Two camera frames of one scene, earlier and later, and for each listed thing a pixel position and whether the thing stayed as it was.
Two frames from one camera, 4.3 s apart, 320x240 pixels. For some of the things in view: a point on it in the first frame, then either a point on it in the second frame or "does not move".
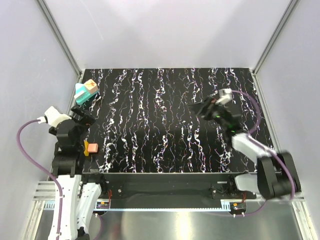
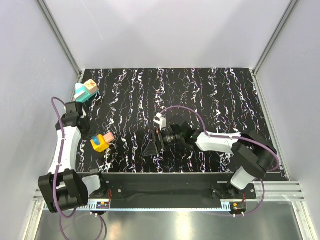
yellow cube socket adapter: (86, 152) → (103, 146)
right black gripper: (204, 108) → (152, 148)
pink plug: (93, 147) → (109, 137)
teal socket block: (81, 94) does not move
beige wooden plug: (91, 86) does not move
